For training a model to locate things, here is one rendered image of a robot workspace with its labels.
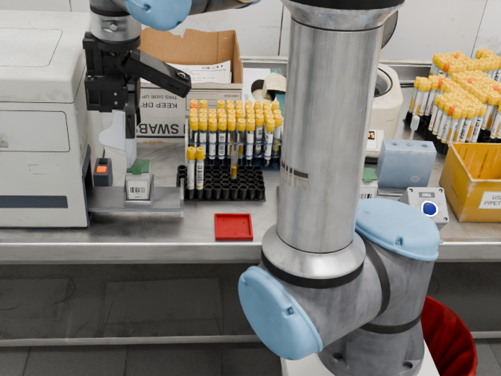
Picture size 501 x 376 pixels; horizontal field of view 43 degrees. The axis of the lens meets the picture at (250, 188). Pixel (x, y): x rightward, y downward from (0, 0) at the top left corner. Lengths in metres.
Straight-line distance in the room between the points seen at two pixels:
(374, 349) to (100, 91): 0.56
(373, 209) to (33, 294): 1.31
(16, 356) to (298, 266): 1.58
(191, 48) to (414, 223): 0.93
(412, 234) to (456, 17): 1.06
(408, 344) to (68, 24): 0.78
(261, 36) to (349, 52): 1.10
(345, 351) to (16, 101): 0.61
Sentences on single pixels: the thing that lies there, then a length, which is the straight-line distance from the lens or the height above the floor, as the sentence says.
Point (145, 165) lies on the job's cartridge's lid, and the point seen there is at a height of 0.98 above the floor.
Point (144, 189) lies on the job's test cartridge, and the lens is 1.14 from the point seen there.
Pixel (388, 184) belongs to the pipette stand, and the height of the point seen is 0.89.
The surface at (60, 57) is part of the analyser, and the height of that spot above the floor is 1.17.
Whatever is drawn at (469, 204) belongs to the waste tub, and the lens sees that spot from 1.26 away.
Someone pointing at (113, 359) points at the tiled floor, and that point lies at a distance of 2.10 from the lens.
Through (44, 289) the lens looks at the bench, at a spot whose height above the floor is 0.27.
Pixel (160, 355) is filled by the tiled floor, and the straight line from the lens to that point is 2.09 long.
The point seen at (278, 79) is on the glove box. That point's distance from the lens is 1.50.
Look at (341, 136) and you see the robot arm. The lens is 0.60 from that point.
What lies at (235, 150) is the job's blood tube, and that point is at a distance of 1.21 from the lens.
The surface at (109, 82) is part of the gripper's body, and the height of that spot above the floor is 1.16.
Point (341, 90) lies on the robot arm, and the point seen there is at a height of 1.36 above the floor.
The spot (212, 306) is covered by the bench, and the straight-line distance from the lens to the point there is 1.86.
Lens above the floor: 1.62
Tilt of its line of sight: 36 degrees down
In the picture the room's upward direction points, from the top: 4 degrees clockwise
